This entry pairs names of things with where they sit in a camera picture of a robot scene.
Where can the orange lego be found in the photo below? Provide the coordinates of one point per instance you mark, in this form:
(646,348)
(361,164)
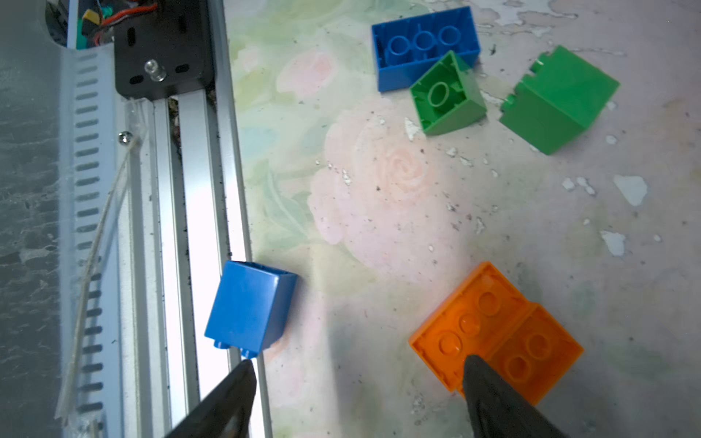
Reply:
(473,320)
(535,354)

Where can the blue lego long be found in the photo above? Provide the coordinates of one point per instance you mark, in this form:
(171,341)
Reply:
(406,48)

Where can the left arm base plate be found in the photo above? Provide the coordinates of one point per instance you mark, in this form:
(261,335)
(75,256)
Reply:
(164,51)

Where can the blue lego bottom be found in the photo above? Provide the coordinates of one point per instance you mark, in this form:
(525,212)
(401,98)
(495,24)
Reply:
(251,307)

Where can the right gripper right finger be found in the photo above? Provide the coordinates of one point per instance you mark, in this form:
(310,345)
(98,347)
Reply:
(498,410)

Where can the green lego small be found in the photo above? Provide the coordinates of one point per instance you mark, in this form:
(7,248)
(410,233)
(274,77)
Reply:
(447,97)

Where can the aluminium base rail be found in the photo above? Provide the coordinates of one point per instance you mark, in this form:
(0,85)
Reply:
(149,215)

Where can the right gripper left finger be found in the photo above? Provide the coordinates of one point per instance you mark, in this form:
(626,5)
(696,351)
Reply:
(226,411)

